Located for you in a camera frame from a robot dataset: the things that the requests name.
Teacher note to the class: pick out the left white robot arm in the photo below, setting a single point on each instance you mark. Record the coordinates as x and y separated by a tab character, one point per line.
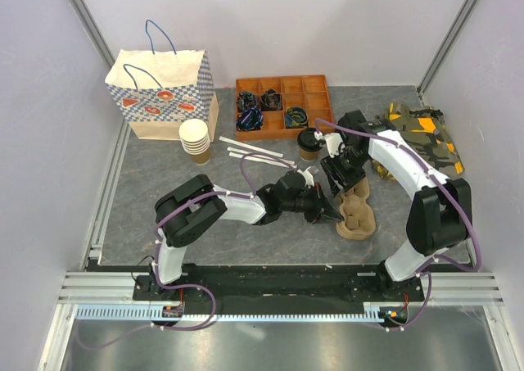
187	212

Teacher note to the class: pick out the dark rolled tie left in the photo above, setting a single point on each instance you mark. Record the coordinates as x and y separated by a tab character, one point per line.
246	100

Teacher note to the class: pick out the single paper coffee cup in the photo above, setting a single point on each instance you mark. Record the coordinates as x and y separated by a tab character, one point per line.
308	155

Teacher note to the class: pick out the wrapped paper straw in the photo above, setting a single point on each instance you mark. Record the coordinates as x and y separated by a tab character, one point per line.
262	160
262	155
247	146

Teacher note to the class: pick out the wrapped paper straw lower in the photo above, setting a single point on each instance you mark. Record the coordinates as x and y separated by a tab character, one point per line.
262	160

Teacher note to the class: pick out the grey slotted cable duct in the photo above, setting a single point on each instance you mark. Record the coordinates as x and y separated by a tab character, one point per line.
161	313

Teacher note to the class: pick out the checkered paper takeout bag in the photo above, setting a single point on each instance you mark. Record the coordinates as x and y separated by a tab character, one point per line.
157	91

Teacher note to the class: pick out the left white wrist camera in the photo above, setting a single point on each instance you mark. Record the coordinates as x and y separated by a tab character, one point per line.
308	175

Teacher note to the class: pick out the black coffee cup lid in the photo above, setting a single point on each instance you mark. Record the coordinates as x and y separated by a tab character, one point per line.
307	141

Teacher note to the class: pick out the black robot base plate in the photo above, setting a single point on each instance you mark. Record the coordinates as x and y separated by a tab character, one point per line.
356	283

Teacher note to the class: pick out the stack of paper cups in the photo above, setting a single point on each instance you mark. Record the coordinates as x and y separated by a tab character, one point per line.
195	140

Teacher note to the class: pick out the brown pulp cup carrier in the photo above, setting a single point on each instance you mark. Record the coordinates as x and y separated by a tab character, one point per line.
358	221

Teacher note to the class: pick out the green yellow rolled tie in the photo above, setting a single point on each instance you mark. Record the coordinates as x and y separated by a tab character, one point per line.
296	117

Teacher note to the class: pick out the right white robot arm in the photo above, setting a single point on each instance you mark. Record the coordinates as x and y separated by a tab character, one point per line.
440	216

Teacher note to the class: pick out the brown dark rolled tie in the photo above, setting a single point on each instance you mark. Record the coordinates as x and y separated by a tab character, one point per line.
271	100

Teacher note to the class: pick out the wrapped paper straw upper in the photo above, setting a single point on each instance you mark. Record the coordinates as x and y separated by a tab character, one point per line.
247	146

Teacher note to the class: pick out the wrapped paper straw middle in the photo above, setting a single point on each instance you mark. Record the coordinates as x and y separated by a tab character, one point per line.
262	155

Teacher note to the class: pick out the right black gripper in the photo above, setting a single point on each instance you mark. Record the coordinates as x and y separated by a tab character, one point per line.
330	166

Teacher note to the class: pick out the orange wooden compartment tray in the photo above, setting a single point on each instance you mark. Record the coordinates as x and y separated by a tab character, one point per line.
307	91

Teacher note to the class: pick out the blue striped rolled tie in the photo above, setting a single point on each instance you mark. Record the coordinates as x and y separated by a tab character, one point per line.
251	119

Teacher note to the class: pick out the camouflage fabric bag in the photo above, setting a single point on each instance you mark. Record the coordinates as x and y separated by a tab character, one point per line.
425	131

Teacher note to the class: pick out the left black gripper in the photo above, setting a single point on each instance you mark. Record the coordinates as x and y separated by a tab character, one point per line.
321	205

